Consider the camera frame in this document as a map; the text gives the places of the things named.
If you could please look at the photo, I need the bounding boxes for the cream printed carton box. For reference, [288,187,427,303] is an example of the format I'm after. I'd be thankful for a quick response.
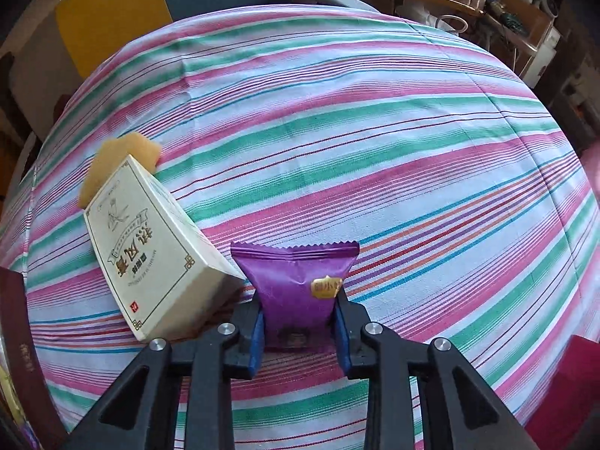
[84,156,244,342]

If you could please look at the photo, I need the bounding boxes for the purple snack packet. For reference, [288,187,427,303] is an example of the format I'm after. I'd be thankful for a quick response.
[230,241,360,351]

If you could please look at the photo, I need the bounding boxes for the yellow sponge piece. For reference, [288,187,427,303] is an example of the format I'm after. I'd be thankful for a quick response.
[78,132,162,209]

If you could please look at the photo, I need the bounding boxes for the gold tray maroon rim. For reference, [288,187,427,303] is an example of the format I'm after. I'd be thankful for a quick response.
[1,268,67,449]

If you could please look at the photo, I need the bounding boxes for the striped bed sheet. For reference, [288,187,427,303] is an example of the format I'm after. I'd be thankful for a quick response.
[1,5,599,429]

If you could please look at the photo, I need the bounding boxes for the grey yellow blue headboard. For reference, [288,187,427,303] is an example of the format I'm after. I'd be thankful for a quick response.
[8,0,377,141]

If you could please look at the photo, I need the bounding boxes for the wooden side shelf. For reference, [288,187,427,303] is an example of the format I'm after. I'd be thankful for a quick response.
[365,0,560,89]

